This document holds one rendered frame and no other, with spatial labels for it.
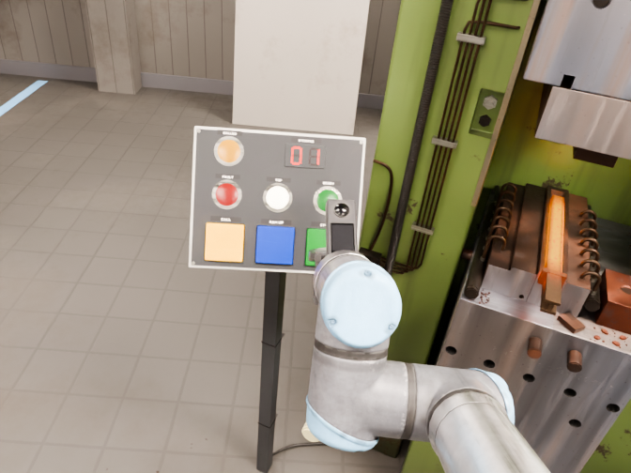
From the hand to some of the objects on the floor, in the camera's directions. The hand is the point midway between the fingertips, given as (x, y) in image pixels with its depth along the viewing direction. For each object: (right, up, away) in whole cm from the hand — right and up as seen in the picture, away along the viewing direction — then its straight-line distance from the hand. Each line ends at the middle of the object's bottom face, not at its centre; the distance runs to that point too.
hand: (330, 250), depth 93 cm
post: (-20, -74, +78) cm, 110 cm away
